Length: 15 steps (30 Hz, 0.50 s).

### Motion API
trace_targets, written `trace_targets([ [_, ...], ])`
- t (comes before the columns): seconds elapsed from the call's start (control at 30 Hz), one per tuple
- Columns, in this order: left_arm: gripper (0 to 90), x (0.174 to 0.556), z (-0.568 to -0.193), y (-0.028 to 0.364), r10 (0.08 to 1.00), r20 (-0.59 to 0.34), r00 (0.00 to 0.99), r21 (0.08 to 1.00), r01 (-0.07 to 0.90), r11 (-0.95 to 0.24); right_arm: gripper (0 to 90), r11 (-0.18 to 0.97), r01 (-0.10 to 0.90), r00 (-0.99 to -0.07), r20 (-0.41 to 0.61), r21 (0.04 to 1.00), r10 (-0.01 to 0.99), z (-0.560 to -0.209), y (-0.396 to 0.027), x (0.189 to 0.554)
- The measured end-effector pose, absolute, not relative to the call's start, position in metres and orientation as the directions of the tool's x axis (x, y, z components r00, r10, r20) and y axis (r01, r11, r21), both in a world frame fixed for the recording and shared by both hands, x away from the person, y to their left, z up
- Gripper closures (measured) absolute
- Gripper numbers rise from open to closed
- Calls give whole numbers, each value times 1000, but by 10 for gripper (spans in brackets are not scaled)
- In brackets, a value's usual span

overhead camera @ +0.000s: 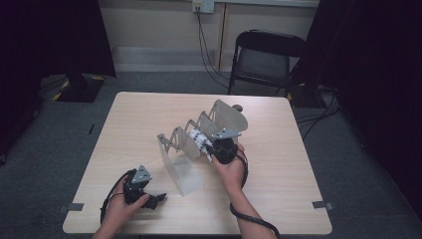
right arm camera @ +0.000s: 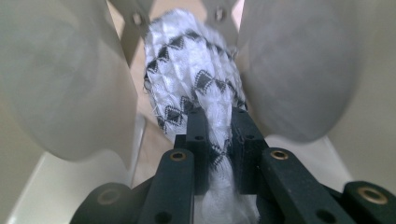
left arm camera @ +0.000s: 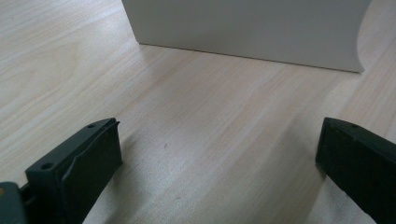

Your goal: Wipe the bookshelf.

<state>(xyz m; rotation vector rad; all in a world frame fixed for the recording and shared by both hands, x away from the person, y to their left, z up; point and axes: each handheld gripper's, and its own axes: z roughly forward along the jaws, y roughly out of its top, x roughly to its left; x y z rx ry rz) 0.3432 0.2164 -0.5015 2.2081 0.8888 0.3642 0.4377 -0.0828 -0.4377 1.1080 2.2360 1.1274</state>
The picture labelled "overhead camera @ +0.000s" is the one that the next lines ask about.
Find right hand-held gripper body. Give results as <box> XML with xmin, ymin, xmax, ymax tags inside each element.
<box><xmin>211</xmin><ymin>127</ymin><xmax>243</xmax><ymax>165</ymax></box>

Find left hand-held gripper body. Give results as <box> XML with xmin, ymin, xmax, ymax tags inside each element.
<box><xmin>122</xmin><ymin>164</ymin><xmax>153</xmax><ymax>205</ymax></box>

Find black and white patterned cloth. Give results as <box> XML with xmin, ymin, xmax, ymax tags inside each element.
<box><xmin>188</xmin><ymin>128</ymin><xmax>215</xmax><ymax>163</ymax></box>

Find person's right hand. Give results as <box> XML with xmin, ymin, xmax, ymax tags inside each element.
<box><xmin>211</xmin><ymin>142</ymin><xmax>248</xmax><ymax>196</ymax></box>

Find person's left hand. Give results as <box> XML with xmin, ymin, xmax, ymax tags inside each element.
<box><xmin>105</xmin><ymin>177</ymin><xmax>150</xmax><ymax>230</ymax></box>

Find grey tape piece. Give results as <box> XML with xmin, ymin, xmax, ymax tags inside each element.
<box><xmin>57</xmin><ymin>202</ymin><xmax>85</xmax><ymax>214</ymax></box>
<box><xmin>312</xmin><ymin>200</ymin><xmax>334</xmax><ymax>211</ymax></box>

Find black folding chair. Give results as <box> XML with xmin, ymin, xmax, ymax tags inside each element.
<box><xmin>227</xmin><ymin>29</ymin><xmax>308</xmax><ymax>98</ymax></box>

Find black stand base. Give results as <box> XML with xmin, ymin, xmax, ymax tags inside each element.
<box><xmin>53</xmin><ymin>73</ymin><xmax>106</xmax><ymax>104</ymax></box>

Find dark curtain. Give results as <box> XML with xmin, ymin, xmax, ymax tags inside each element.
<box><xmin>0</xmin><ymin>0</ymin><xmax>116</xmax><ymax>157</ymax></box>
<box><xmin>292</xmin><ymin>0</ymin><xmax>422</xmax><ymax>213</ymax></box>

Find black floor cables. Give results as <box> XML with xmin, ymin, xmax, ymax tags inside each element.
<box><xmin>295</xmin><ymin>84</ymin><xmax>342</xmax><ymax>140</ymax></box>

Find black wall socket cable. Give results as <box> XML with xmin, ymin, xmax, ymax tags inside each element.
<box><xmin>196</xmin><ymin>6</ymin><xmax>233</xmax><ymax>92</ymax></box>

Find beige wall conduit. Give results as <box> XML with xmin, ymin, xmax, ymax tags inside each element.
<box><xmin>217</xmin><ymin>3</ymin><xmax>230</xmax><ymax>72</ymax></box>

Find white wall socket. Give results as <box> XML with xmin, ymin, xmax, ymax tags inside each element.
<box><xmin>192</xmin><ymin>0</ymin><xmax>216</xmax><ymax>14</ymax></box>

